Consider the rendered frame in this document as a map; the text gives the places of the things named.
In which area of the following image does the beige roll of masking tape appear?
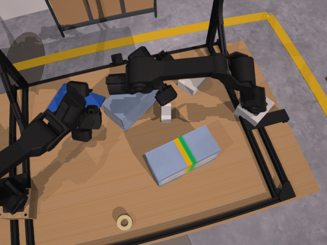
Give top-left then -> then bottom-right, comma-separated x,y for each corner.
117,215 -> 133,231

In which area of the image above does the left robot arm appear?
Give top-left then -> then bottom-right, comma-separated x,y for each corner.
106,50 -> 268,116

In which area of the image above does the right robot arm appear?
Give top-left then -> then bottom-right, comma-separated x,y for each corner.
0,91 -> 102,215

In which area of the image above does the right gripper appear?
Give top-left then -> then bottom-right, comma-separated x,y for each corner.
66,81 -> 93,142

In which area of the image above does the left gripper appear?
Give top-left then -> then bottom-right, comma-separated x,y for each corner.
128,46 -> 177,106

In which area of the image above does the white rectangular block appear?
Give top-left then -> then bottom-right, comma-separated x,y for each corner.
161,103 -> 171,123

